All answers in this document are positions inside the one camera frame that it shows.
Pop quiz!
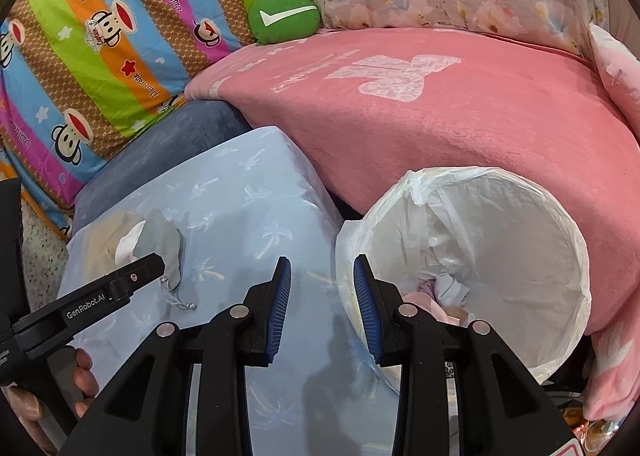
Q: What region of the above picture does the dark blue cushion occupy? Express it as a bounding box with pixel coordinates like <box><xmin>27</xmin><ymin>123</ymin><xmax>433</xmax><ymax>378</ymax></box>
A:
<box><xmin>72</xmin><ymin>100</ymin><xmax>252</xmax><ymax>233</ymax></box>

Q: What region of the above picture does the left hand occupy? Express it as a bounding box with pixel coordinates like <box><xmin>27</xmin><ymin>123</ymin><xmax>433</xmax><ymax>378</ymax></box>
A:
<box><xmin>1</xmin><ymin>346</ymin><xmax>99</xmax><ymax>455</ymax></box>

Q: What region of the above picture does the white lined trash bin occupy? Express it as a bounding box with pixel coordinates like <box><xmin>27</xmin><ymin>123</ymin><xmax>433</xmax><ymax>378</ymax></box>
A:
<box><xmin>335</xmin><ymin>167</ymin><xmax>591</xmax><ymax>382</ymax></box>

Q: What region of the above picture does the colorful monkey striped quilt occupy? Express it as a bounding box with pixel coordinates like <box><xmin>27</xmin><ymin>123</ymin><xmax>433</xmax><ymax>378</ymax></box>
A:
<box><xmin>1</xmin><ymin>0</ymin><xmax>254</xmax><ymax>237</ymax></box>

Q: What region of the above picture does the beige stocking wad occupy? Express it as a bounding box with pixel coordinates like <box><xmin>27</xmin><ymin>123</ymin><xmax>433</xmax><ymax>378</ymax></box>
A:
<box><xmin>81</xmin><ymin>210</ymin><xmax>143</xmax><ymax>284</ymax></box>

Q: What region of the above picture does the grey sock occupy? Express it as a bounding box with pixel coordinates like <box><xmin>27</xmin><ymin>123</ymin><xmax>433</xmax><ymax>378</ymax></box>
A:
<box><xmin>114</xmin><ymin>210</ymin><xmax>198</xmax><ymax>311</ymax></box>

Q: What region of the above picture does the trash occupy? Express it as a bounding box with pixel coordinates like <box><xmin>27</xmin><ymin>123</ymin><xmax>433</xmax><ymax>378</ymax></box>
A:
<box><xmin>400</xmin><ymin>248</ymin><xmax>475</xmax><ymax>327</ymax></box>

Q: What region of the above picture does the light blue palm pillow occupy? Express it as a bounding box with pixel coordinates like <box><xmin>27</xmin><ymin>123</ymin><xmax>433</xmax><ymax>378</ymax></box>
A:
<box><xmin>61</xmin><ymin>127</ymin><xmax>397</xmax><ymax>455</ymax></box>

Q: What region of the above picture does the pink cartoon pillow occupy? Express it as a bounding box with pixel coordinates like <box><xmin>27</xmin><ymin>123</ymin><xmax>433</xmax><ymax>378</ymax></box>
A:
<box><xmin>589</xmin><ymin>23</ymin><xmax>640</xmax><ymax>138</ymax></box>

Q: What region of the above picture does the pink towel blanket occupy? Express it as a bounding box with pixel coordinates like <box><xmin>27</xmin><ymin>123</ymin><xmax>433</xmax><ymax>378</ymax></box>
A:
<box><xmin>184</xmin><ymin>28</ymin><xmax>639</xmax><ymax>420</ymax></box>

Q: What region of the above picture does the green checkmark plush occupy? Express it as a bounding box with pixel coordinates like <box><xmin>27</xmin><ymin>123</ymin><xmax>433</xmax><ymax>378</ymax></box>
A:
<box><xmin>248</xmin><ymin>0</ymin><xmax>321</xmax><ymax>45</ymax></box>

